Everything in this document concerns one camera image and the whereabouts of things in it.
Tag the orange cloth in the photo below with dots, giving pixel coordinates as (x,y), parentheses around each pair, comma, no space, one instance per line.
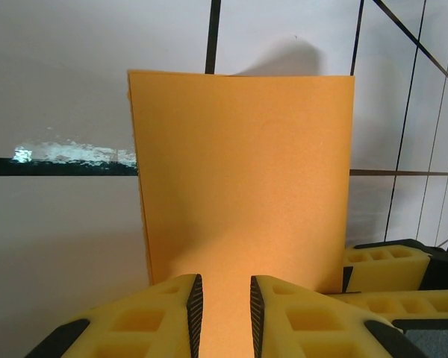
(242,168)

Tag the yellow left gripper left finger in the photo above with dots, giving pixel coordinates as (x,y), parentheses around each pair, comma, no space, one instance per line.
(142,320)

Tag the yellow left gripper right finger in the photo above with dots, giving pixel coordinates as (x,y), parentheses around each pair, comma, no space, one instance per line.
(302,320)

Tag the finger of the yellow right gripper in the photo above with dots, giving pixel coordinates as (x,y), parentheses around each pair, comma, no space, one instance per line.
(433,304)
(388,274)

